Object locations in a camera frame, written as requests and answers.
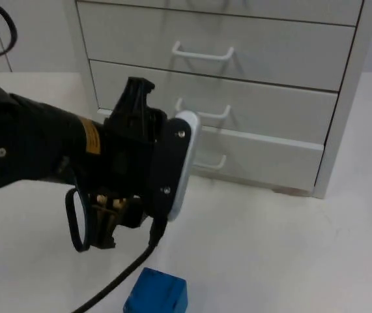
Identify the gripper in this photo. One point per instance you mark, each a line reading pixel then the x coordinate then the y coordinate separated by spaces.
pixel 127 163

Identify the blue block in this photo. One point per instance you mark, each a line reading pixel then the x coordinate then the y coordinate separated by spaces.
pixel 158 291

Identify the grey drawer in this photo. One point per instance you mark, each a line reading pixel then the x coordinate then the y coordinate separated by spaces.
pixel 264 156

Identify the grey chest of drawers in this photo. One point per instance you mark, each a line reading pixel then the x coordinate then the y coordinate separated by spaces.
pixel 270 49

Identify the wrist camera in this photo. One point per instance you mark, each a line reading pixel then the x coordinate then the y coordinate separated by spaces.
pixel 172 163

